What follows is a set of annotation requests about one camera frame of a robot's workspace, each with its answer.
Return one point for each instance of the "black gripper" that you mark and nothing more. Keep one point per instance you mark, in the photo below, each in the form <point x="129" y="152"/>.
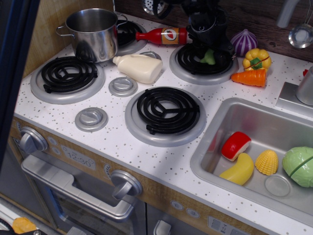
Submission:
<point x="209" y="30"/>

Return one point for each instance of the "green toy broccoli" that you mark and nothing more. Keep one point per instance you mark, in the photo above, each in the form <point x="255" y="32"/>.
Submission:
<point x="209" y="57"/>

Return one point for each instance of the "stainless steel pot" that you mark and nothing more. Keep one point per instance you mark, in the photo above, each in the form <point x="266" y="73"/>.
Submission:
<point x="93" y="33"/>

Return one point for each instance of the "back right black burner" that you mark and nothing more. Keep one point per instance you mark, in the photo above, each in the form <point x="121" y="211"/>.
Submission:
<point x="190" y="71"/>

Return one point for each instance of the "black burner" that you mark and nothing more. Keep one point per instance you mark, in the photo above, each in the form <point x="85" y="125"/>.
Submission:
<point x="127" y="43"/>
<point x="67" y="80"/>
<point x="165" y="116"/>
<point x="190" y="71"/>

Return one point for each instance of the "purple toy onion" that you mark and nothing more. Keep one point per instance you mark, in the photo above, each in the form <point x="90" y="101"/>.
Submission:
<point x="243" y="42"/>

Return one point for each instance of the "yellow toy bell pepper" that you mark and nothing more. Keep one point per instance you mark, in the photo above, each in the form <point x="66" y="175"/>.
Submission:
<point x="256" y="59"/>

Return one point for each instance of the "red toy ketchup bottle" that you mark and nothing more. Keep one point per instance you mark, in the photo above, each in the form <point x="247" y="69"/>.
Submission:
<point x="165" y="36"/>

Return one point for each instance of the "orange toy carrot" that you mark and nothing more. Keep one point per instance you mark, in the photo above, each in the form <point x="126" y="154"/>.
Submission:
<point x="251" y="77"/>

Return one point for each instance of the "cream toy bottle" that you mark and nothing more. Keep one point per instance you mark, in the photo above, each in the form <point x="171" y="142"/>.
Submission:
<point x="141" y="68"/>

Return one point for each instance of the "front right black burner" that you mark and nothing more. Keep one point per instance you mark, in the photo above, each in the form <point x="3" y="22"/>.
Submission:
<point x="165" y="116"/>

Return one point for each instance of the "hanging perforated silver skimmer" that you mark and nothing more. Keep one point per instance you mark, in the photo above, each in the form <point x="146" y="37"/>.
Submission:
<point x="148" y="6"/>

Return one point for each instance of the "back left black burner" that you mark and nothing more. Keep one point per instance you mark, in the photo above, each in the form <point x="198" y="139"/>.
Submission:
<point x="127" y="43"/>

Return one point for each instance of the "hanging silver ladle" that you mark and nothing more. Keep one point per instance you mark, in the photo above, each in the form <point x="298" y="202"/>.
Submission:
<point x="301" y="36"/>

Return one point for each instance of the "upper grey stovetop knob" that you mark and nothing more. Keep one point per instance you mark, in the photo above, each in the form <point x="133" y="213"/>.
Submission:
<point x="123" y="87"/>

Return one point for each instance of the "grey stovetop knob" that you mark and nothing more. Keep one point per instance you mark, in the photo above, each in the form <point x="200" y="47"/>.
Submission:
<point x="91" y="119"/>
<point x="123" y="87"/>

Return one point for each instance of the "red toy cheese wedge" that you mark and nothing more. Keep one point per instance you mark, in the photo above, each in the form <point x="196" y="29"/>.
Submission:
<point x="236" y="144"/>

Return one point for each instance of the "silver metal sink basin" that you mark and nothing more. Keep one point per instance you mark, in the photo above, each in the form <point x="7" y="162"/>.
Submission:
<point x="268" y="129"/>

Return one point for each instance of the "grey toy faucet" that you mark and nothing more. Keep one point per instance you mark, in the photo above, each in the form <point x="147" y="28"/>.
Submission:
<point x="296" y="98"/>

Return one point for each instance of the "yellow toy corn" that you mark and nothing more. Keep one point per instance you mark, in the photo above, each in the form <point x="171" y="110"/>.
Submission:
<point x="267" y="162"/>

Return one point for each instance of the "yellow toy banana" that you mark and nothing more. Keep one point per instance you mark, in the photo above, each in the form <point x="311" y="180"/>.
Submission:
<point x="241" y="172"/>

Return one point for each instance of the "lower grey stovetop knob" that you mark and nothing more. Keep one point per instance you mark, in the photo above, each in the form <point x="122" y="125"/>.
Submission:
<point x="91" y="119"/>

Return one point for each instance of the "green toy cabbage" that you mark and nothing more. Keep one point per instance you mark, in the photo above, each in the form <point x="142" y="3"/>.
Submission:
<point x="298" y="164"/>

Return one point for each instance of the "front left black burner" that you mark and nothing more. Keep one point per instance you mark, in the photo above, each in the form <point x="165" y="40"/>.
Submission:
<point x="67" y="80"/>

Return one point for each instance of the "right silver oven dial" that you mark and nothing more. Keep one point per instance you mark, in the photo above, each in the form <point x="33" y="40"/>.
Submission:
<point x="125" y="184"/>

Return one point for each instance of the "silver oven dial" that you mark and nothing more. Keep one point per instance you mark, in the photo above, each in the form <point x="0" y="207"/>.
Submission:
<point x="125" y="184"/>
<point x="32" y="141"/>

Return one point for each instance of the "oven clock display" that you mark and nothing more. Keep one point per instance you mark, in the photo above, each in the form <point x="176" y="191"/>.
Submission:
<point x="79" y="157"/>

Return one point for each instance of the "left silver oven dial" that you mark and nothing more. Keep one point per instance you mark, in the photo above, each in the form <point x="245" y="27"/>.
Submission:
<point x="32" y="141"/>

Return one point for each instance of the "orange object bottom left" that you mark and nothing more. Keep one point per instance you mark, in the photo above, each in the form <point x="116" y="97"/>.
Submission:
<point x="23" y="225"/>

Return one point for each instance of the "white cabinet door handle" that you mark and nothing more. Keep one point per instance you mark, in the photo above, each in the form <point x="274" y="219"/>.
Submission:
<point x="162" y="228"/>

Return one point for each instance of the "silver oven door handle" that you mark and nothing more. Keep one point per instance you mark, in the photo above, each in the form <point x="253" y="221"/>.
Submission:
<point x="63" y="182"/>

